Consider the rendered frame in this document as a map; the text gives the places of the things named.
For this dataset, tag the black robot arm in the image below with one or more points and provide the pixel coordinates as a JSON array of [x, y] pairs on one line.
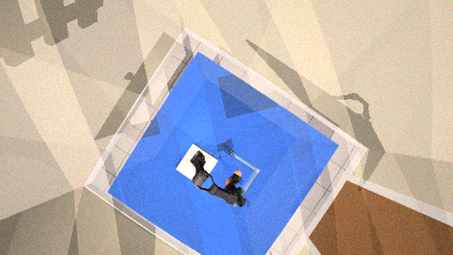
[[230, 195]]

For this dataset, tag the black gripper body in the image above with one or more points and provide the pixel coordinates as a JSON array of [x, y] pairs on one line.
[[235, 178]]

